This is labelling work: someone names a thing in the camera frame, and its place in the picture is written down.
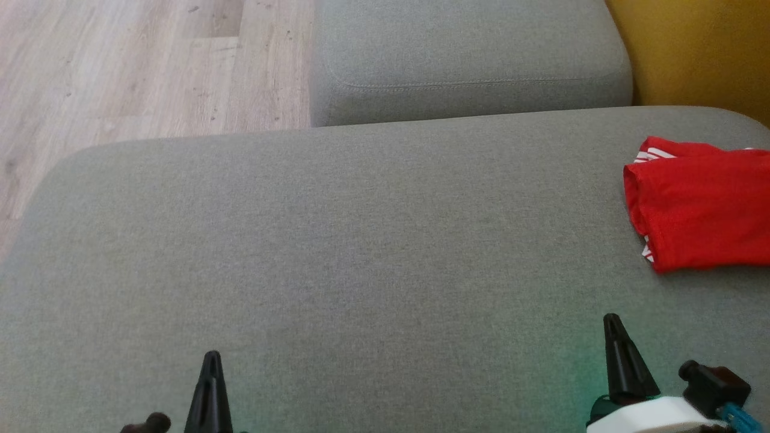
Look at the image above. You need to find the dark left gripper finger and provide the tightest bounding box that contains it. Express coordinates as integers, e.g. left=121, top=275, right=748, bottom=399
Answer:
left=183, top=351, right=235, bottom=433

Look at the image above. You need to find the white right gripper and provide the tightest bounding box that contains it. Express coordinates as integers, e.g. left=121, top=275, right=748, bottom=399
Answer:
left=586, top=313, right=732, bottom=433

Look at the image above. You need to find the red and white garment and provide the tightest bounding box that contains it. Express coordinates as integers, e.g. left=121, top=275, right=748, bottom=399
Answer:
left=623, top=136, right=770, bottom=275

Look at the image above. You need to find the large yellow sofa back cushion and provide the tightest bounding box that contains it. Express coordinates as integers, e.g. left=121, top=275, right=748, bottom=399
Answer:
left=605, top=0, right=770, bottom=128

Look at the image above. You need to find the small grey sofa seat cushion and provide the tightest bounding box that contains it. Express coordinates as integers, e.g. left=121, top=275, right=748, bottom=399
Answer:
left=309, top=0, right=634, bottom=128

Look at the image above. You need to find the teal right camera connector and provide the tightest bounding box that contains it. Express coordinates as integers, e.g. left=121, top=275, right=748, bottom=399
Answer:
left=717, top=402, right=763, bottom=433

